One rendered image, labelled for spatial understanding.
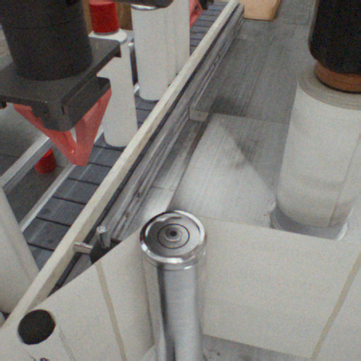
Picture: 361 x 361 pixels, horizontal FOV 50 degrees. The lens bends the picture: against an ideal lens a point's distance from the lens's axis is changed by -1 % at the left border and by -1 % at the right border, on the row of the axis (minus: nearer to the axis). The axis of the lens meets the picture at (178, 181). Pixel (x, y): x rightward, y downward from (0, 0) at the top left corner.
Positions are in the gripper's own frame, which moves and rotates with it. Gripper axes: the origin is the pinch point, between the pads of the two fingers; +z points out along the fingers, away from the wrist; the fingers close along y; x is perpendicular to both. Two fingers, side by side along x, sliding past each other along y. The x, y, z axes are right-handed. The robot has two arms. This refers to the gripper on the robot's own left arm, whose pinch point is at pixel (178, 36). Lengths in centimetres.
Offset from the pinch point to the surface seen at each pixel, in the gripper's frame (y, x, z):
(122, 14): -18.2, 11.7, -6.8
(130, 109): 2.2, -23.0, 16.7
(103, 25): 0.3, -31.0, 7.8
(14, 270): 3, -45, 34
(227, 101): 11.4, 2.8, 10.7
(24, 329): 14, -60, 29
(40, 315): 14, -59, 29
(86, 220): 4.4, -35.9, 30.2
